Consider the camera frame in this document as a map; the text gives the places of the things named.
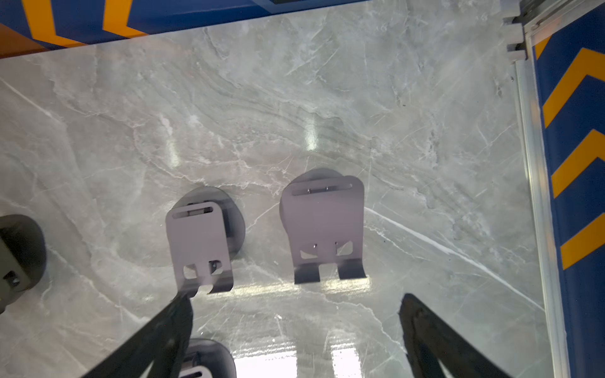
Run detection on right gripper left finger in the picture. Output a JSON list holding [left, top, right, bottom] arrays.
[[85, 294, 193, 377]]

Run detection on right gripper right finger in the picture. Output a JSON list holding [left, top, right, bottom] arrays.
[[399, 293, 508, 377]]

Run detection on purple-grey phone stand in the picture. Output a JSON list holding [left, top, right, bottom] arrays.
[[280, 168, 366, 284], [179, 339, 237, 378], [165, 187, 246, 296]]

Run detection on dark grey round phone stand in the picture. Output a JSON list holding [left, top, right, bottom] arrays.
[[1, 214, 47, 313]]

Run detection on right aluminium corner post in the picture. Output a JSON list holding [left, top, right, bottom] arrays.
[[499, 1, 571, 377]]

